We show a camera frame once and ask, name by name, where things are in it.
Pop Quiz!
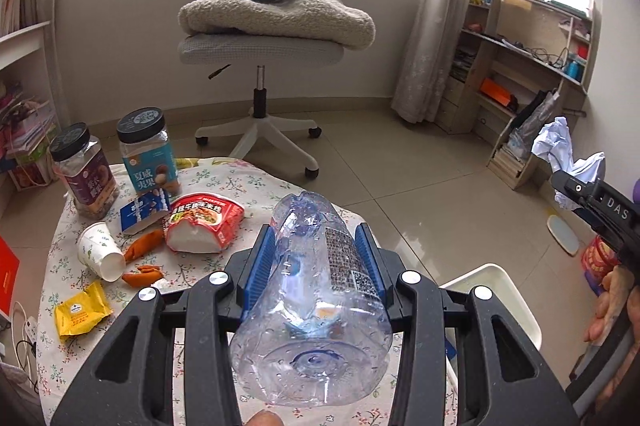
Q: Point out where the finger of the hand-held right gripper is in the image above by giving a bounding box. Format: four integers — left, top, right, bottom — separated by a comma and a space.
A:
551, 170, 601, 217

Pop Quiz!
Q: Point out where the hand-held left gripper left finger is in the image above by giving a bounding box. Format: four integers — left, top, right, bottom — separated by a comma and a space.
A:
50, 225, 278, 426

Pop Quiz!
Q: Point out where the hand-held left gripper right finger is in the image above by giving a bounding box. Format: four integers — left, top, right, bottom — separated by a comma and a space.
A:
352, 222, 583, 426

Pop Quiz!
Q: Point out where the clear plastic bottle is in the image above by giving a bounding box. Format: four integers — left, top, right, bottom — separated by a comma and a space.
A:
231, 190, 396, 407

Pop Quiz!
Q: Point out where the red instant noodle cup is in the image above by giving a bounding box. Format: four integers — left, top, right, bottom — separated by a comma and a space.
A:
164, 192, 246, 254

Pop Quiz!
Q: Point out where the orange toy carrot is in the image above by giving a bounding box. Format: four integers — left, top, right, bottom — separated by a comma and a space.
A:
123, 229, 166, 263

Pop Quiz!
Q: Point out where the blue biscuit box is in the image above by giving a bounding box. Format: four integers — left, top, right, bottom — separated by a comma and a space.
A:
118, 193, 173, 237

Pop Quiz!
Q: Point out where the white plastic bin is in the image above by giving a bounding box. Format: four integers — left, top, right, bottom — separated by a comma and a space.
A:
440, 263, 543, 387

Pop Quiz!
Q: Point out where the white paper cup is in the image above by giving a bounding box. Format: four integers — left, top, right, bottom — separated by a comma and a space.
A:
76, 222, 127, 281

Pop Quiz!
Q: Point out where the yellow snack packet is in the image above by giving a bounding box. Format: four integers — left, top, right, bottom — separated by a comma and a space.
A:
54, 280, 113, 342

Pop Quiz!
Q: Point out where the person's right hand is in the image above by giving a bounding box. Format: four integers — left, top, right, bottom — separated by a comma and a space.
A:
589, 265, 632, 344

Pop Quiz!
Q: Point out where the pale blue oval slipper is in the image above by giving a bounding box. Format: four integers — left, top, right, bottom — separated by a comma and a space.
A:
546, 214, 581, 257

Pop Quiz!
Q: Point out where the white crumpled cloth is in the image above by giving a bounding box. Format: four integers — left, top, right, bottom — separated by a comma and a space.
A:
531, 117, 606, 211

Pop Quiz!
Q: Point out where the red patterned bag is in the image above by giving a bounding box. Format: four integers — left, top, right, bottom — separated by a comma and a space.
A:
581, 235, 623, 297

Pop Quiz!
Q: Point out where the dark shopping bag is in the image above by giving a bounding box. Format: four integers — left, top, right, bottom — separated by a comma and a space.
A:
512, 90, 563, 151

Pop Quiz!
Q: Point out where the floral tablecloth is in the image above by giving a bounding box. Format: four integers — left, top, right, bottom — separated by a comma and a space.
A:
37, 156, 461, 426

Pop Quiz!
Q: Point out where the orange box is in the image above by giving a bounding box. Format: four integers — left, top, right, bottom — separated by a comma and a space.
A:
480, 77, 518, 107

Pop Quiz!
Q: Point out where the blue label nut jar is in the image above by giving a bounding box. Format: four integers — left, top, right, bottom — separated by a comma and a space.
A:
116, 107, 180, 201

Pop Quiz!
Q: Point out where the wooden desk shelf unit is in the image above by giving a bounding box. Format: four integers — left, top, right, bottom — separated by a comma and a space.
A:
437, 0, 598, 191

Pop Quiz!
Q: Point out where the purple label nut jar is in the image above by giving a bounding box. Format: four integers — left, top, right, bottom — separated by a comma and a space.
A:
48, 122, 120, 221

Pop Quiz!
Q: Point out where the grey office chair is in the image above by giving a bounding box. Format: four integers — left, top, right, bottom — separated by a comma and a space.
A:
172, 0, 363, 179

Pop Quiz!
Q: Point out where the red gift box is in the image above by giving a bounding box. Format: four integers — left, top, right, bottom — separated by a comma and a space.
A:
0, 236, 22, 314

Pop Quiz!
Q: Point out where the cream fleece blanket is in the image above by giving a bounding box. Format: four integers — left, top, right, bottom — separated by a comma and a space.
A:
179, 0, 377, 51

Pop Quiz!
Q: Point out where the pile of colourful books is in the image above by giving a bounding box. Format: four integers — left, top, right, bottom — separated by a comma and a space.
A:
0, 96, 58, 167

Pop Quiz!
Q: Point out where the white bookshelf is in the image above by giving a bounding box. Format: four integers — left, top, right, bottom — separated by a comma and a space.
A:
0, 0, 66, 191

